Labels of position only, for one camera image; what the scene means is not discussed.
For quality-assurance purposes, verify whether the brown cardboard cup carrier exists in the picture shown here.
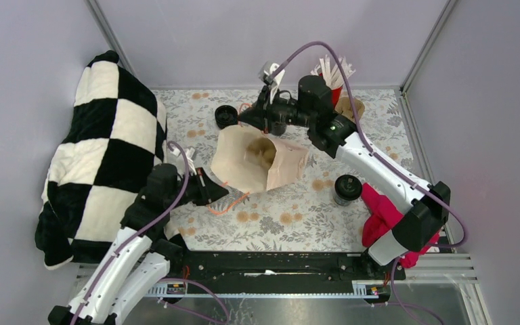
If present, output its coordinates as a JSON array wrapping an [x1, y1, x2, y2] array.
[[334, 97, 365, 123]]

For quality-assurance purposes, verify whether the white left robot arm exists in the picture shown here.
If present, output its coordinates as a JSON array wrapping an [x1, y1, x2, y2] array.
[[48, 164, 229, 324]]

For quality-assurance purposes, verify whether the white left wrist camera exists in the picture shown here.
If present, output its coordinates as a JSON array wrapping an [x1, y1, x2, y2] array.
[[167, 147, 196, 175]]

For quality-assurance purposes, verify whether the single black coffee cup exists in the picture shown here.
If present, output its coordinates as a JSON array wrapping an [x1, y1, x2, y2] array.
[[333, 189, 361, 207]]

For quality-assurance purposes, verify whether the single black lid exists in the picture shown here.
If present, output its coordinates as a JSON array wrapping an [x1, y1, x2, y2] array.
[[334, 174, 363, 195]]

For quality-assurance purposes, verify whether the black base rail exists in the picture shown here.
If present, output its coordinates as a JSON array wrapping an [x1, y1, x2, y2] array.
[[169, 251, 406, 296]]

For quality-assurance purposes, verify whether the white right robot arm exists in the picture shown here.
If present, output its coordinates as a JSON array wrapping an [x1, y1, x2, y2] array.
[[238, 75, 450, 279]]

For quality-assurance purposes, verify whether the crumpled magenta cloth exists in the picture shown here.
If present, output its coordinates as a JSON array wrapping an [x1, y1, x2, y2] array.
[[361, 183, 440, 269]]

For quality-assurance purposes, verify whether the red cup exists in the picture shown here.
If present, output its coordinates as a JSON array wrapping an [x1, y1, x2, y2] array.
[[331, 86, 343, 107]]

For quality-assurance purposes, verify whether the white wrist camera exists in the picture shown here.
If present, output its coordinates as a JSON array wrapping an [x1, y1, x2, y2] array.
[[167, 147, 196, 175], [259, 62, 285, 104]]

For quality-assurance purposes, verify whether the aluminium front frame rail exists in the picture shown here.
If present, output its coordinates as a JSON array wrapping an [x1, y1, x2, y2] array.
[[70, 251, 491, 324]]

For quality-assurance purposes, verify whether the stack of black cups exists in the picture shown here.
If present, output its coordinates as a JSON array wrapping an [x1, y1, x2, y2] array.
[[269, 123, 287, 136]]

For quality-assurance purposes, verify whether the white wrapped straws bundle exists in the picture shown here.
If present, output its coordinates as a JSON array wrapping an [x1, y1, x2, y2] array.
[[310, 55, 356, 90]]

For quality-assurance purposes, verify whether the floral tablecloth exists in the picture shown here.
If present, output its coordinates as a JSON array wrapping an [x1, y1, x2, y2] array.
[[151, 89, 416, 253]]

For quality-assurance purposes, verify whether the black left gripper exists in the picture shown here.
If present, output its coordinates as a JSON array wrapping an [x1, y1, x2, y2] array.
[[165, 167, 229, 210]]

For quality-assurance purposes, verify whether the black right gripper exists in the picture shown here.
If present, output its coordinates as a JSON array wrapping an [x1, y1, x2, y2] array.
[[237, 85, 315, 135]]

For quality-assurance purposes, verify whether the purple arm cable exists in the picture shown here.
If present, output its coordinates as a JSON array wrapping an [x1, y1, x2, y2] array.
[[269, 41, 467, 325], [69, 141, 232, 325]]

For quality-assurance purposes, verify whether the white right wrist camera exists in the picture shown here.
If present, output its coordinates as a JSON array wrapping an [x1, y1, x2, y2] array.
[[259, 62, 285, 104]]

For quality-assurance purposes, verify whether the tan paper bag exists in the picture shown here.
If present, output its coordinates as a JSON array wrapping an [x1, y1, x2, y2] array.
[[208, 122, 309, 215]]

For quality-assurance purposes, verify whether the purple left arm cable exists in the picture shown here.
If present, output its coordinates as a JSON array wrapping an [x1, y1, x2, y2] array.
[[69, 141, 232, 325]]

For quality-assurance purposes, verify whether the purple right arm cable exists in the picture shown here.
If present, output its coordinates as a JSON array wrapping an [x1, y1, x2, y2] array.
[[269, 41, 467, 325]]

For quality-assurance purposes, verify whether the black white checkered blanket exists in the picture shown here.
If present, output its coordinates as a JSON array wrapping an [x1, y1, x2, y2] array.
[[35, 50, 167, 270]]

